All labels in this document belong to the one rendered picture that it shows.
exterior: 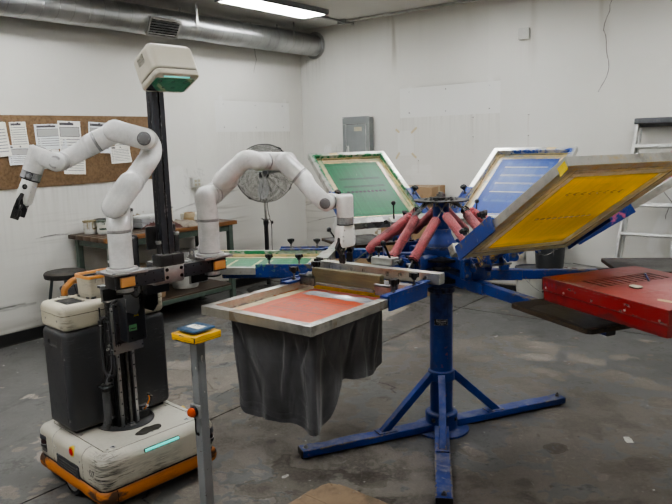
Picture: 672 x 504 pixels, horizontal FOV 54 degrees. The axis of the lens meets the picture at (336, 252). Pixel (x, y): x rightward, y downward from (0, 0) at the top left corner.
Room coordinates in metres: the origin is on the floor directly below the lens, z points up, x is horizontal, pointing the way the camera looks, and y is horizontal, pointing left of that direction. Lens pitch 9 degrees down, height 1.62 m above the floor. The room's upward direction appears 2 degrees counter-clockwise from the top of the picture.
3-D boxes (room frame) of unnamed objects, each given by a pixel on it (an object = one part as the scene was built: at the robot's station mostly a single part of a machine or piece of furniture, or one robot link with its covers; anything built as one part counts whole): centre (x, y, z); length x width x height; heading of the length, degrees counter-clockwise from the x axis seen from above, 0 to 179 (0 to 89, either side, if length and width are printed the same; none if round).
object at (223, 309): (2.74, 0.08, 0.97); 0.79 x 0.58 x 0.04; 142
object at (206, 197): (2.99, 0.57, 1.37); 0.13 x 0.10 x 0.16; 172
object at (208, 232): (2.99, 0.59, 1.21); 0.16 x 0.13 x 0.15; 47
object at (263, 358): (2.51, 0.26, 0.74); 0.45 x 0.03 x 0.43; 52
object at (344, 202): (2.91, -0.01, 1.35); 0.15 x 0.10 x 0.11; 82
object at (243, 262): (3.70, 0.32, 1.05); 1.08 x 0.61 x 0.23; 82
